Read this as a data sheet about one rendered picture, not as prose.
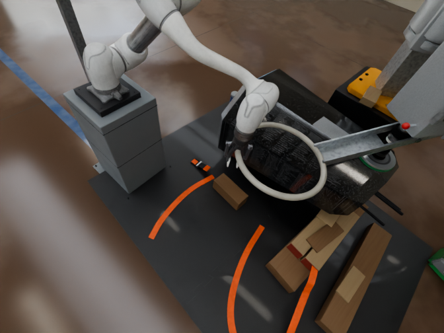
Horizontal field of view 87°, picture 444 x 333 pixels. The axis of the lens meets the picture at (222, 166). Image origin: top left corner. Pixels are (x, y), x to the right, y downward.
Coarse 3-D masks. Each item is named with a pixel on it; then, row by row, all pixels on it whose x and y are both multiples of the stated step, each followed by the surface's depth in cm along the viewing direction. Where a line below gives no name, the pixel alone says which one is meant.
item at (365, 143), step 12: (360, 132) 126; (372, 132) 127; (324, 144) 127; (336, 144) 130; (348, 144) 128; (360, 144) 127; (372, 144) 126; (384, 144) 120; (396, 144) 121; (324, 156) 127; (336, 156) 126; (348, 156) 121; (360, 156) 123
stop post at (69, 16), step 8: (56, 0) 176; (64, 0) 175; (64, 8) 178; (72, 8) 181; (64, 16) 182; (72, 16) 185; (72, 24) 188; (72, 32) 192; (80, 32) 196; (72, 40) 201; (80, 40) 200; (80, 48) 204; (80, 56) 209; (88, 80) 233
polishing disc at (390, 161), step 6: (366, 156) 137; (372, 156) 138; (390, 156) 140; (366, 162) 136; (372, 162) 135; (378, 162) 136; (384, 162) 136; (390, 162) 137; (378, 168) 134; (384, 168) 133; (390, 168) 135
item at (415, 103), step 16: (432, 64) 98; (416, 80) 104; (432, 80) 98; (400, 96) 112; (416, 96) 105; (432, 96) 99; (400, 112) 113; (416, 112) 106; (432, 112) 99; (416, 128) 106; (432, 128) 105
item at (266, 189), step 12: (300, 132) 132; (312, 144) 128; (240, 156) 113; (240, 168) 110; (324, 168) 119; (252, 180) 106; (324, 180) 115; (264, 192) 106; (276, 192) 104; (312, 192) 109
